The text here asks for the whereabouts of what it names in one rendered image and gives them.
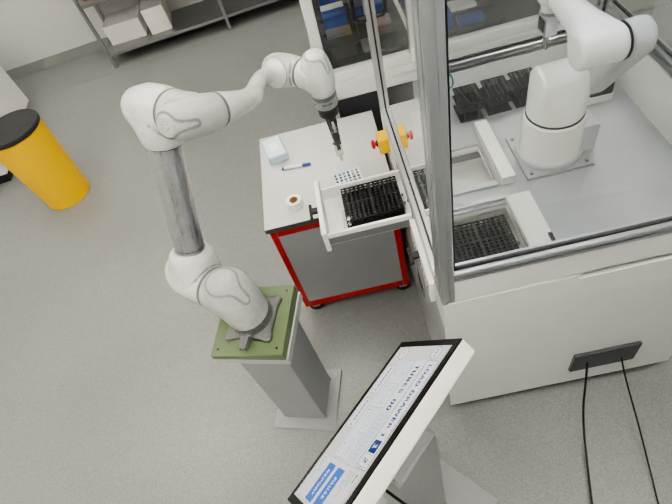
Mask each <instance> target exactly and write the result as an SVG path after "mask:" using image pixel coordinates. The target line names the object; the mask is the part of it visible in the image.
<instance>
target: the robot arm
mask: <svg viewBox="0 0 672 504"><path fill-rule="evenodd" d="M266 85H270V86H272V87H273V88H292V87H298V88H301V89H303V90H305V91H307V92H308V93H311V97H312V99H313V102H314V104H315V107H316V109H317V110H318V113H319V116H320V117H321V118H322V119H325V120H326V123H327V125H328V127H329V130H330V134H331V136H332V139H333V140H332V141H333V143H332V144H333V145H334V148H335V152H336V154H337V157H338V156H341V155H344V151H343V148H342V144H341V140H340V135H339V131H338V130H339V129H338V126H337V119H336V118H335V117H336V116H337V114H338V112H339V109H338V105H337V104H338V97H337V93H336V89H335V76H334V71H333V68H332V65H331V62H330V60H329V58H328V56H327V54H326V53H325V52H324V51H323V50H322V49H319V48H311V49H308V50H307V51H305V52H304V54H303V56H302V57H300V56H297V55H293V54H288V53H272V54H270V55H268V56H267V57H266V58H265V59H264V60H263V63H262V68H261V69H260V70H258V71H257V72H255V73H254V74H253V76H252V77H251V79H250V81H249V83H248V85H247V86H246V88H244V89H242V90H235V91H214V92H208V93H199V94H198V93H197V92H191V91H185V90H181V89H177V88H174V87H172V86H169V85H165V84H159V83H150V82H147V83H143V84H139V85H136V86H133V87H131V88H129V89H128V90H126V91H125V93H124V94H123V96H122V98H121V110H122V113H123V115H124V117H125V119H126V120H127V122H128V123H129V124H130V125H131V127H132V129H133V130H134V132H135V134H136V135H137V137H138V139H139V141H140V143H141V144H142V145H143V147H145V148H146V149H147V150H148V152H149V156H150V160H151V163H152V167H153V171H154V175H155V178H156V182H157V186H158V190H159V193H160V197H161V201H162V204H163V208H164V212H165V216H166V219H167V223H168V227H169V231H170V234H171V238H172V242H173V246H174V248H173V249H172V250H171V252H170V254H169V259H168V261H167V263H166V266H165V276H166V279H167V282H168V284H169V285H170V286H171V288H172V289H173V290H174V291H175V292H177V293H178V294H180V295H181V296H183V297H184V298H186V299H188V300H189V301H191V302H193V303H195V304H198V305H200V306H203V307H205V308H206V309H208V310H209V311H210V312H212V313H213V314H215V315H216V316H218V317H219V318H220V319H223V320H224V321H225V322H226V323H227V324H229V325H230V327H229V330H228V331H227V333H226V335H225V338H226V339H227V340H228V341H234V340H240V345H239V349H240V350H242V351H247V350H248V348H249V346H250V344H251V341H252V340H256V341H264V342H266V343H269V342H271V341H272V339H273V328H274V324H275V320H276V316H277V312H278V308H279V305H280V304H281V302H282V298H281V297H280V296H279V295H275V296H270V297H264V295H263V293H262V292H261V290H260V289H259V288H258V286H257V285H256V284H255V283H254V282H253V280H252V279H251V278H250V277H249V276H248V275H247V274H245V273H244V272H243V271H241V270H239V269H237V268H234V267H222V266H221V263H220V261H219V259H218V258H217V256H216V254H215V252H214V250H213V247H212V246H211V245H210V244H209V243H207V242H205V241H204V240H203V235H202V231H201V226H200V222H199V218H198V213H197V209H196V204H195V200H194V195H193V191H192V186H191V182H190V178H189V173H188V169H187V164H186V160H185V155H184V151H183V146H182V144H183V142H184V141H188V140H193V139H196V138H200V137H203V136H206V135H209V134H211V133H214V132H216V131H217V130H219V129H221V128H223V127H225V126H227V125H229V124H230V123H231V122H233V121H234V120H236V119H237V118H239V117H241V116H242V115H244V114H246V113H247V112H249V111H251V110H252V109H254V108H255V107H256V106H258V105H259V103H260V102H261V101H262V99H263V96H264V93H265V89H266Z"/></svg>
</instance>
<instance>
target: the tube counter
mask: <svg viewBox="0 0 672 504"><path fill-rule="evenodd" d="M399 399H400V398H394V397H391V399H390V400H389V402H388V403H387V405H386V406H385V407H384V409H383V410H382V412H381V413H380V415H379V416H378V417H377V419H376V420H375V422H374V423H373V425H372V426H371V427H370V429H369V430H368V432H367V433H366V435H365V436H364V437H363V439H362V440H361V442H360V443H359V445H358V446H357V447H356V449H355V450H354V452H353V453H352V455H351V456H350V457H349V459H348V460H347V462H348V463H349V464H351V465H354V464H355V463H356V461H357V460H358V458H359V457H360V455H361V454H362V452H363V451H364V450H365V448H366V447H367V445H368V444H369V442H370V441H371V439H372V438H373V437H374V435H375V434H376V432H377V431H378V429H379V428H380V426H381V425H382V424H383V422H384V421H385V419H386V418H387V416H388V415H389V413H390V412H391V411H392V409H393V408H394V406H395V405H396V403H397V402H398V400H399Z"/></svg>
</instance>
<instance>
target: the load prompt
mask: <svg viewBox="0 0 672 504"><path fill-rule="evenodd" d="M438 362H439V361H427V363H426V364H425V366H424V367H423V369H422V370H421V372H420V373H419V375H418V376H417V377H416V379H415V380H414V382H413V383H412V385H411V386H410V388H409V389H408V390H407V392H406V393H405V395H404V396H403V398H402V399H401V401H400V402H399V404H398V405H397V406H396V408H395V409H394V411H393V412H392V414H391V415H390V417H389V418H388V419H387V421H386V422H385V424H384V425H383V427H382V428H381V430H380V431H379V433H378V434H377V435H376V437H375V438H374V440H373V441H372V443H371V444H370V446H369V447H368V448H367V450H366V451H365V453H364V454H363V456H362V457H361V459H360V460H359V462H358V463H357V464H356V466H355V467H357V468H359V469H360V470H362V471H365V470H366V468H367V467H368V465H369V464H370V462H371V461H372V459H373V458H374V456H375V455H376V453H377V452H378V450H379V449H380V447H381V446H382V444H383V443H384V442H385V440H386V439H387V437H388V436H389V434H390V433H391V431H392V430H393V428H394V427H395V425H396V424H397V422H398V421H399V419H400V418H401V416H402V415H403V413H404V412H405V411H406V409H407V408H408V406H409V405H410V403H411V402H412V400H413V399H414V397H415V396H416V394H417V393H418V391H419V390H420V388H421V387H422V385H423V384H424V383H425V381H426V380H427V378H428V377H429V375H430V374H431V372H432V371H433V369H434V368H435V366H436V365H437V363H438Z"/></svg>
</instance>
